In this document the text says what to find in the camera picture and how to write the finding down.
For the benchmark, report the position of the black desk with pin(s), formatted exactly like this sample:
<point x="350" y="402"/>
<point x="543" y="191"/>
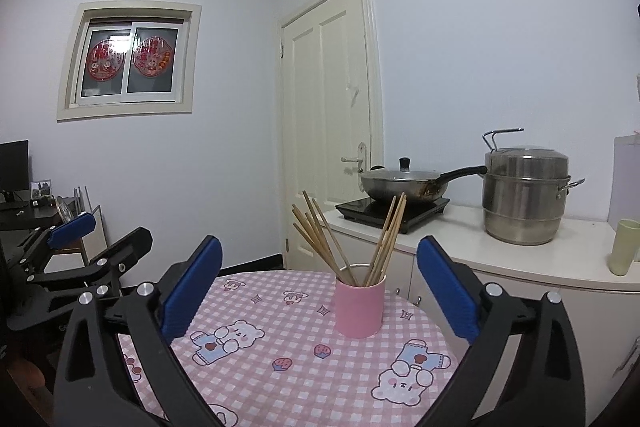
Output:
<point x="20" y="219"/>

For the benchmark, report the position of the stainless steel steamer pot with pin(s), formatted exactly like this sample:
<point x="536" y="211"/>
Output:
<point x="522" y="207"/>

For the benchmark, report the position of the white framed window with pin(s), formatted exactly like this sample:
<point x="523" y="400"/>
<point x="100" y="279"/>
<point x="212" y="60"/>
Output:
<point x="150" y="82"/>

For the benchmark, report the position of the pink checked tablecloth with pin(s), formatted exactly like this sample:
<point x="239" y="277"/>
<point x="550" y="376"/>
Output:
<point x="300" y="357"/>

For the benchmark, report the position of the grey metal rack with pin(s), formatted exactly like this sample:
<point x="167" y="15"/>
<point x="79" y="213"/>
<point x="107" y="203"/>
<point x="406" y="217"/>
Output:
<point x="82" y="199"/>

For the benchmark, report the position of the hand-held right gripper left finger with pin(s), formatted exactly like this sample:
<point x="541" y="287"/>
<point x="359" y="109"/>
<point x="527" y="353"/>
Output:
<point x="192" y="292"/>

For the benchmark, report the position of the red round window decoration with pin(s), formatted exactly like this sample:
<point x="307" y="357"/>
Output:
<point x="152" y="56"/>
<point x="105" y="59"/>

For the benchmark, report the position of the round metal lid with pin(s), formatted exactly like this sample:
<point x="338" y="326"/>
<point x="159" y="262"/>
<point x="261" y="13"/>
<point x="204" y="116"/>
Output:
<point x="65" y="209"/>

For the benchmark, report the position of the cream panel door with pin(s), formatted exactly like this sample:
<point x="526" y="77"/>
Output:
<point x="310" y="132"/>

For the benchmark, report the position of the small wooden side cabinet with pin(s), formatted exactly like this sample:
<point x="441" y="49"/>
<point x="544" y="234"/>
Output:
<point x="97" y="232"/>

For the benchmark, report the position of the black induction cooker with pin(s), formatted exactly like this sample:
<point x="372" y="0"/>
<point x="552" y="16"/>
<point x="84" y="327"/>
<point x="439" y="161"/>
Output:
<point x="360" y="212"/>

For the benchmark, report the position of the white door hook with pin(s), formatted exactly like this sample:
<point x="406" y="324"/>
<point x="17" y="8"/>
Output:
<point x="354" y="93"/>

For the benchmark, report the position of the black monitor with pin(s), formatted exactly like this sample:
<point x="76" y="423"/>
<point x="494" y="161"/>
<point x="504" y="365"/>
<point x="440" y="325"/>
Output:
<point x="14" y="164"/>

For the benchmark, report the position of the bunch of wooden chopsticks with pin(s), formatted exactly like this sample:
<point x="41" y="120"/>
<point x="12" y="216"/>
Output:
<point x="387" y="234"/>

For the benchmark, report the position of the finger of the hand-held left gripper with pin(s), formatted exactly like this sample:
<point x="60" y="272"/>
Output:
<point x="132" y="244"/>
<point x="72" y="229"/>

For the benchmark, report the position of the glass lid with black knob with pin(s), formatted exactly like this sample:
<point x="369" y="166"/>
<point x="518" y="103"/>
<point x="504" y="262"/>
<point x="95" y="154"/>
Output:
<point x="404" y="163"/>

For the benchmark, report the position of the pale green cup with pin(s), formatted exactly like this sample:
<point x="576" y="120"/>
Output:
<point x="622" y="252"/>

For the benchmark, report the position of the pink cup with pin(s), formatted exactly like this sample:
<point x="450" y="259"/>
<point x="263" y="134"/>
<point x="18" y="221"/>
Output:
<point x="357" y="312"/>

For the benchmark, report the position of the white kitchen cabinet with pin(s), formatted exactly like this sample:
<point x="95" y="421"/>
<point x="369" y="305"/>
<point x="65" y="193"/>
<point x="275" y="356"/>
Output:
<point x="550" y="257"/>

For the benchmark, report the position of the small photo frame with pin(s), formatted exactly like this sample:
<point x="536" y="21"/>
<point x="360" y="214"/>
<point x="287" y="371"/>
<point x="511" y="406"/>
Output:
<point x="41" y="188"/>

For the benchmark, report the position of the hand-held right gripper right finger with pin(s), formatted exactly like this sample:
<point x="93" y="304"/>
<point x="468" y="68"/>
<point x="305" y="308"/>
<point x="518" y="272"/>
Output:
<point x="447" y="292"/>

